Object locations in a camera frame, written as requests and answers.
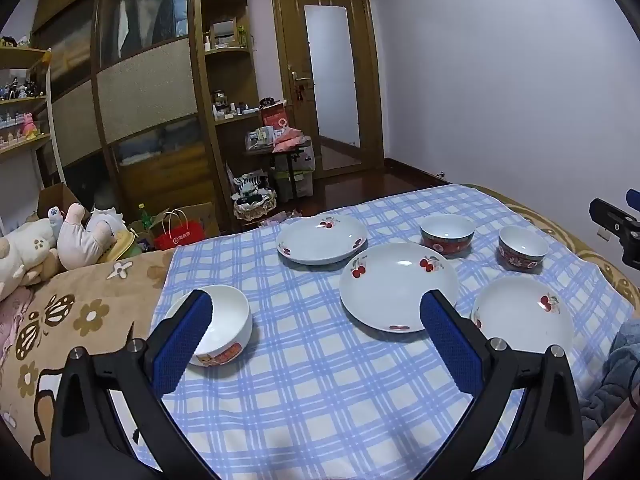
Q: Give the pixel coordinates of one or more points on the row of small figurines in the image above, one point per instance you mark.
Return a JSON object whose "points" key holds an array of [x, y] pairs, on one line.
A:
{"points": [[20, 87]]}

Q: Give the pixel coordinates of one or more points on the large cardboard box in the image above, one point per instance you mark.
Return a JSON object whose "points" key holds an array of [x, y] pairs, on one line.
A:
{"points": [[205, 217]]}

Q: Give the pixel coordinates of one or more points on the open cardboard box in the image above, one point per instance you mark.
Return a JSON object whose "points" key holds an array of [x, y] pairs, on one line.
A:
{"points": [[57, 200]]}

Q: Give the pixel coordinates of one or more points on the wall shelf with white post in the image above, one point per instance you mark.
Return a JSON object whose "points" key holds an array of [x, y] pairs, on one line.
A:
{"points": [[25, 51]]}

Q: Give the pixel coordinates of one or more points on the clear plastic storage box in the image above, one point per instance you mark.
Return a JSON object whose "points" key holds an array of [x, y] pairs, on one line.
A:
{"points": [[306, 175]]}

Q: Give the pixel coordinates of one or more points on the small black table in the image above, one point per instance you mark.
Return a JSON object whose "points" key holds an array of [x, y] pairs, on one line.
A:
{"points": [[280, 151]]}

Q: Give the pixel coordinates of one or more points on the woven basket with cloths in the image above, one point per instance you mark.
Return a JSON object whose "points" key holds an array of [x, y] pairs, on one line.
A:
{"points": [[255, 210]]}

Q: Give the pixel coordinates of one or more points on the grey blanket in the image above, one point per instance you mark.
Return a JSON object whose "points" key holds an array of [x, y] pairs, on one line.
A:
{"points": [[620, 365]]}

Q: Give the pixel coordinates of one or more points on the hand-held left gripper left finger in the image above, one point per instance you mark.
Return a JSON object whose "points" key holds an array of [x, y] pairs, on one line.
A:
{"points": [[182, 345]]}

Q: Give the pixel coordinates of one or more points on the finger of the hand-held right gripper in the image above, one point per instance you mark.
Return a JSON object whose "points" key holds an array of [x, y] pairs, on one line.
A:
{"points": [[617, 222], [634, 196]]}

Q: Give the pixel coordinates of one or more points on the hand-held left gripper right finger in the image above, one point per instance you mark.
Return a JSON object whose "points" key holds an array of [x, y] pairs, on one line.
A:
{"points": [[450, 345]]}

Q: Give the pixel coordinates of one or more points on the pink plush toy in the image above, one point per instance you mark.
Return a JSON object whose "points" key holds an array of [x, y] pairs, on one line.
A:
{"points": [[80, 242]]}

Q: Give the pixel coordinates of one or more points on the cardboard box with pink packets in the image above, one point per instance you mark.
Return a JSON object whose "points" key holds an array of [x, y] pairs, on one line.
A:
{"points": [[285, 216]]}

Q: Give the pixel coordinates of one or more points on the white plush toy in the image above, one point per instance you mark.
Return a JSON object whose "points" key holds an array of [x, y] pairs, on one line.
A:
{"points": [[107, 220]]}

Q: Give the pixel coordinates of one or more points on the white cherry print plate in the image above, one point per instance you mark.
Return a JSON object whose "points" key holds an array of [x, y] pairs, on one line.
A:
{"points": [[390, 285], [320, 242], [520, 320]]}

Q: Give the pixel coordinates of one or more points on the wooden corner shelf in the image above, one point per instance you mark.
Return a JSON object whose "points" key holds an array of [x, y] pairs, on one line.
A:
{"points": [[206, 110]]}

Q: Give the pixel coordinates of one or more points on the blue plaid cloth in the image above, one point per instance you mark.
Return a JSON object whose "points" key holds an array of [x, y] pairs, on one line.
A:
{"points": [[310, 360]]}

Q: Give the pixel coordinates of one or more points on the pink figurine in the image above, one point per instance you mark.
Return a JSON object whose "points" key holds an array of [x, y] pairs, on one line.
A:
{"points": [[30, 126]]}

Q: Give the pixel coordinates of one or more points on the red paper bag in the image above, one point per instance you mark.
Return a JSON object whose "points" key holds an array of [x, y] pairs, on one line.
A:
{"points": [[180, 237]]}

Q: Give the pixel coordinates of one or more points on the red white carton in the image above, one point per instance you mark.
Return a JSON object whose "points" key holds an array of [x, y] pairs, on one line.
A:
{"points": [[275, 115]]}

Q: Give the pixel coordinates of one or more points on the pink packages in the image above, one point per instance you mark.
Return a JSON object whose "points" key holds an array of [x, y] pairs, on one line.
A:
{"points": [[291, 140]]}

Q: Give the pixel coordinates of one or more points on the cream plush toy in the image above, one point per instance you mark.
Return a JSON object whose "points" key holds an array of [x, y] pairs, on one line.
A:
{"points": [[25, 250]]}

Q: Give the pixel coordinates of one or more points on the red patterned bowl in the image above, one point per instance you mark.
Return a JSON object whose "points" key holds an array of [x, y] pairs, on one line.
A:
{"points": [[447, 248], [520, 261]]}

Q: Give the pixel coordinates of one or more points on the wooden wardrobe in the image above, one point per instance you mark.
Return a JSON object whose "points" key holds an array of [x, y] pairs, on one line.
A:
{"points": [[145, 90]]}

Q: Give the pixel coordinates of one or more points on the green bottle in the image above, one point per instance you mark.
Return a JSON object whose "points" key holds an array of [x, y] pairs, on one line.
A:
{"points": [[145, 216]]}

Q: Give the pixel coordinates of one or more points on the white bowl with orange label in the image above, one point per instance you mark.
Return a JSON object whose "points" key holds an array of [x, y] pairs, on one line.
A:
{"points": [[229, 312]]}

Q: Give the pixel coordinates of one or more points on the brown floral blanket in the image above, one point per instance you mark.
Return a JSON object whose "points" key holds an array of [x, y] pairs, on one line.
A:
{"points": [[90, 310]]}

